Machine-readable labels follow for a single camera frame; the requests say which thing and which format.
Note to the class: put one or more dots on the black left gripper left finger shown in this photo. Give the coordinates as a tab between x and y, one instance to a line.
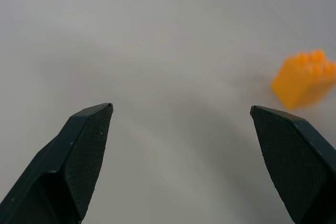
65	166

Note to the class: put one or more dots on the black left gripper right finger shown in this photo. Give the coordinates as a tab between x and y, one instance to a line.
296	161

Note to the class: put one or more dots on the orange studded toy brick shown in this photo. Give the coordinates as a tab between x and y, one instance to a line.
302	82

